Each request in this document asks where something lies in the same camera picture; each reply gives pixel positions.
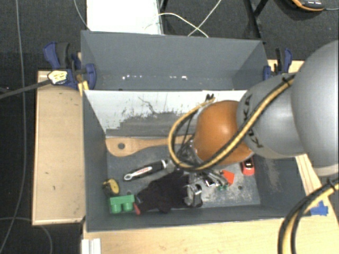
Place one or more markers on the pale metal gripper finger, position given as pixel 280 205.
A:
pixel 189 193
pixel 198 196

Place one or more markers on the orange-red plastic piece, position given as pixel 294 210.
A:
pixel 228 176

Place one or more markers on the dark purple cloth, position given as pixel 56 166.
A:
pixel 164 192

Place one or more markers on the black and white ratchet wrench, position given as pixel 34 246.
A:
pixel 148 168

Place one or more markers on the small red piece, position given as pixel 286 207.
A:
pixel 137 210

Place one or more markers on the green toy block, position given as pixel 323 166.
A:
pixel 121 204

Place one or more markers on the wooden spatula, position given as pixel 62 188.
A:
pixel 137 145

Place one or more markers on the yellow and black tape measure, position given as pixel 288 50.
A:
pixel 113 186

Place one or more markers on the grey metal bin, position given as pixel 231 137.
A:
pixel 164 62

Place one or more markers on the pale wood board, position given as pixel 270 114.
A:
pixel 58 147

